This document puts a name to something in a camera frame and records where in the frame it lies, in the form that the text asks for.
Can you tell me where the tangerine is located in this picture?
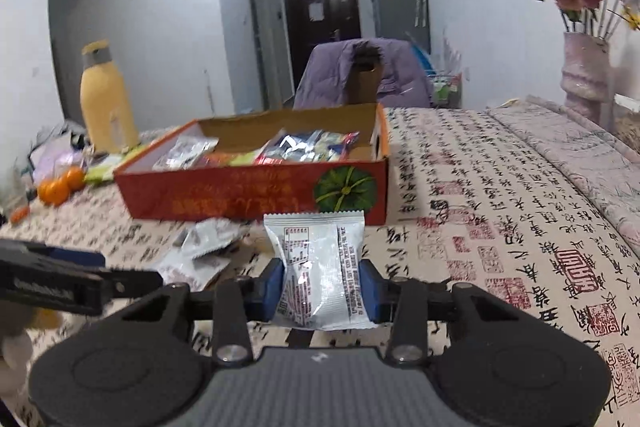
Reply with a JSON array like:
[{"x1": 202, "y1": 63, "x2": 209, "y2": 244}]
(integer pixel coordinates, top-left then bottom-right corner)
[
  {"x1": 39, "y1": 179, "x2": 71, "y2": 206},
  {"x1": 64, "y1": 167, "x2": 87, "y2": 192}
]

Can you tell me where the brown chair back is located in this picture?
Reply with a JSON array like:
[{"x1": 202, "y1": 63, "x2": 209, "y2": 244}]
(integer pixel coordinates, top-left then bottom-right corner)
[{"x1": 345, "y1": 41, "x2": 386, "y2": 106}]

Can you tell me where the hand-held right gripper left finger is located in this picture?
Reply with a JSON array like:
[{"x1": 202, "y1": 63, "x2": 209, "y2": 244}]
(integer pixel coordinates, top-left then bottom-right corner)
[{"x1": 117, "y1": 258, "x2": 287, "y2": 368}]

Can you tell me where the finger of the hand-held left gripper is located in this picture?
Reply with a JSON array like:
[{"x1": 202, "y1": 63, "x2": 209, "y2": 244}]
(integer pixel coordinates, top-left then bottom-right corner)
[
  {"x1": 0, "y1": 239, "x2": 108, "y2": 270},
  {"x1": 97, "y1": 268, "x2": 165, "y2": 305}
]

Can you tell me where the red cardboard box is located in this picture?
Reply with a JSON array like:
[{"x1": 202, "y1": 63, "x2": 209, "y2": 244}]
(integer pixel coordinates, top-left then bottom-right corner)
[{"x1": 114, "y1": 103, "x2": 390, "y2": 225}]

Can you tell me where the purple jacket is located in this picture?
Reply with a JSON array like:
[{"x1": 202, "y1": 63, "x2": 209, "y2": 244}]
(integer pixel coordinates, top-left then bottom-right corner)
[{"x1": 294, "y1": 38, "x2": 433, "y2": 110}]

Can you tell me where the yellow thermos jug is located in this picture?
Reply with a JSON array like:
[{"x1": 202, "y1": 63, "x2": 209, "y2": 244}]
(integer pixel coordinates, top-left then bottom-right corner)
[{"x1": 80, "y1": 39, "x2": 141, "y2": 152}]

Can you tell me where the orange stick snack packet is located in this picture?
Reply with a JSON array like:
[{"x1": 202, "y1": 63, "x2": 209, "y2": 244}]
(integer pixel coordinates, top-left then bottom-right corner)
[{"x1": 202, "y1": 151, "x2": 236, "y2": 168}]

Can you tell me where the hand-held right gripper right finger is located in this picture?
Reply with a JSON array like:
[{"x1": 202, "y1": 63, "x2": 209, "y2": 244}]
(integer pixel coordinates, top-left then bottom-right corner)
[{"x1": 357, "y1": 258, "x2": 521, "y2": 368}]

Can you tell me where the heap of foil snack packets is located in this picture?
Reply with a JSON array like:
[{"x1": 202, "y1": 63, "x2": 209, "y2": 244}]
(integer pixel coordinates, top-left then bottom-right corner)
[{"x1": 255, "y1": 129, "x2": 362, "y2": 166}]

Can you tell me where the grey refrigerator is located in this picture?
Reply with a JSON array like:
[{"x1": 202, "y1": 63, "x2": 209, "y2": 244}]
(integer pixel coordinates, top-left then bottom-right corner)
[{"x1": 370, "y1": 0, "x2": 431, "y2": 52}]

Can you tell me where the pink ribbed vase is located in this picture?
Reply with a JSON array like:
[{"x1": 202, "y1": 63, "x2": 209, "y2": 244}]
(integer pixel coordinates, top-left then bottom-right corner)
[{"x1": 559, "y1": 32, "x2": 613, "y2": 122}]

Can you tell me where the glass jar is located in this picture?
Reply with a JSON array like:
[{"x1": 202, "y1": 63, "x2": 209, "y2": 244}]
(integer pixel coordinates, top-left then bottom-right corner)
[{"x1": 611, "y1": 94, "x2": 640, "y2": 135}]

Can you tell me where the dark brown door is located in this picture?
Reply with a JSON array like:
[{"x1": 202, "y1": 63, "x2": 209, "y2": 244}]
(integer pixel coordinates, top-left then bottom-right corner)
[{"x1": 281, "y1": 0, "x2": 362, "y2": 95}]

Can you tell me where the glass cup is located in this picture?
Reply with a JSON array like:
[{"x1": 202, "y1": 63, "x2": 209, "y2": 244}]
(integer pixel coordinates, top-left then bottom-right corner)
[{"x1": 0, "y1": 167, "x2": 30, "y2": 225}]

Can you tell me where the silver snack packet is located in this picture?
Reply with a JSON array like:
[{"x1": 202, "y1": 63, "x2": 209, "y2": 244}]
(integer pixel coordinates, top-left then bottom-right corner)
[{"x1": 152, "y1": 136, "x2": 220, "y2": 171}]

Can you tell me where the pile of white snack packets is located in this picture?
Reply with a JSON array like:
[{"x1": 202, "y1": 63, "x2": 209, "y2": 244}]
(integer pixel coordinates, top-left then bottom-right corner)
[{"x1": 155, "y1": 218, "x2": 243, "y2": 290}]

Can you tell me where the green white snack bar packet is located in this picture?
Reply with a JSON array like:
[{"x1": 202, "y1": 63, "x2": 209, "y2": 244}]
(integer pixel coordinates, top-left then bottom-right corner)
[
  {"x1": 84, "y1": 162, "x2": 123, "y2": 186},
  {"x1": 117, "y1": 144, "x2": 153, "y2": 160}
]

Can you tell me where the white packet with red print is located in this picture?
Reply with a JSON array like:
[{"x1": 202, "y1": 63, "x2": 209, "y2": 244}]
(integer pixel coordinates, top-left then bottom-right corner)
[{"x1": 263, "y1": 211, "x2": 377, "y2": 331}]

